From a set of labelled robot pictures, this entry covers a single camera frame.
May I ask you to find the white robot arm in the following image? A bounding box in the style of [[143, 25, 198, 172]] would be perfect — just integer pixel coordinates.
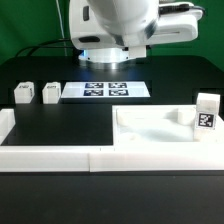
[[69, 0, 205, 70]]

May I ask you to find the black cable bundle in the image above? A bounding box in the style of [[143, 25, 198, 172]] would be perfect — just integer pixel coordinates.
[[14, 39, 73, 58]]

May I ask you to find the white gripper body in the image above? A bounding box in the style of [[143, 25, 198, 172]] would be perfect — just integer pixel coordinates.
[[128, 2, 204, 59]]

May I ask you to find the white U-shaped fence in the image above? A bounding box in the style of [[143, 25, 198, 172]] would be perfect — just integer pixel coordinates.
[[0, 109, 224, 172]]

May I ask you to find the white tag sheet with markers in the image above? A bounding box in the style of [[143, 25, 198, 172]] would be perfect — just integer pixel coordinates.
[[61, 81, 150, 99]]

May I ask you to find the white square table top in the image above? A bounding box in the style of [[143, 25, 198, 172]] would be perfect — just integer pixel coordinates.
[[112, 105, 224, 146]]

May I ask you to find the white thin cable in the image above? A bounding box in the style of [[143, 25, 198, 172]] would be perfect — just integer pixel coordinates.
[[54, 0, 69, 58]]

